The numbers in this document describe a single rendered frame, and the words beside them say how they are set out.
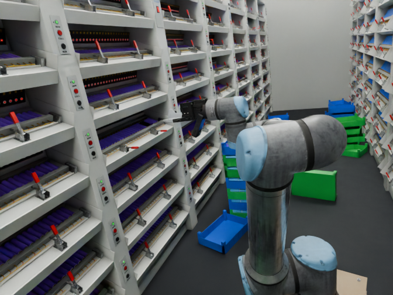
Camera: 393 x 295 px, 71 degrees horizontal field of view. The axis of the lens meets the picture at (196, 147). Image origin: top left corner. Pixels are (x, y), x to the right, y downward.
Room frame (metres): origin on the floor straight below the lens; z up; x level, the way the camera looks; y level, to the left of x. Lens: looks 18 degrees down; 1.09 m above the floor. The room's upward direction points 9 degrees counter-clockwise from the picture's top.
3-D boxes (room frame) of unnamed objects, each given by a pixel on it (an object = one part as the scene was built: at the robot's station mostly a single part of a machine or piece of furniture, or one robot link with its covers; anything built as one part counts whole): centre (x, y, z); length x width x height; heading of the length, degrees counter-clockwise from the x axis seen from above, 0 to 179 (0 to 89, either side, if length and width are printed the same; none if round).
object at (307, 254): (0.81, -0.35, 0.32); 0.17 x 0.15 x 0.18; 88
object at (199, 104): (1.22, -0.02, 0.87); 0.12 x 0.08 x 0.09; 64
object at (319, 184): (1.82, -0.81, 0.10); 0.30 x 0.08 x 0.20; 53
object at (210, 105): (1.18, -0.09, 0.87); 0.10 x 0.05 x 0.09; 154
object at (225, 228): (1.51, -0.10, 0.04); 0.30 x 0.20 x 0.08; 138
